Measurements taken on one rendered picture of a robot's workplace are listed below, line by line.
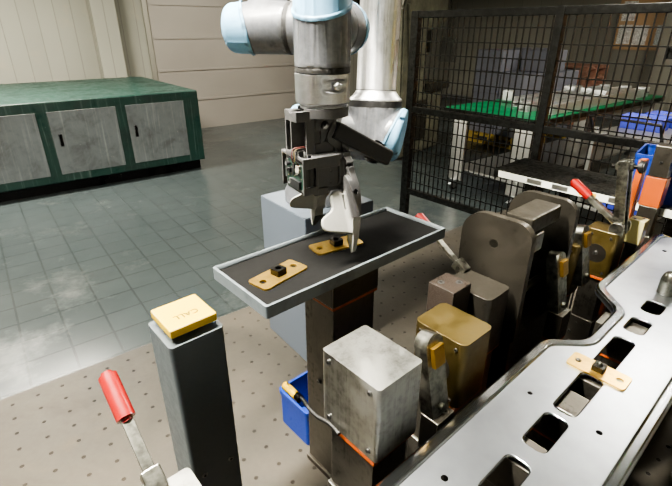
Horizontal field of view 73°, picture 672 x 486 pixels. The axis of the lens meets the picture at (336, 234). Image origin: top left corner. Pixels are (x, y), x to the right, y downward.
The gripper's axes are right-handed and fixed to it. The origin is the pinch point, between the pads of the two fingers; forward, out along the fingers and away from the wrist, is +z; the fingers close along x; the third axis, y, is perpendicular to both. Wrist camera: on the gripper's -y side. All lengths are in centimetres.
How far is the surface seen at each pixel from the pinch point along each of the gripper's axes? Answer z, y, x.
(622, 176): 0, -70, 6
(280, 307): 2.4, 14.9, 11.3
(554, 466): 18.0, -8.3, 37.1
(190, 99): 40, -92, -464
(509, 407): 18.0, -11.2, 28.0
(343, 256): 2.0, 1.0, 3.9
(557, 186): 16, -98, -26
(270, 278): 1.7, 13.4, 4.9
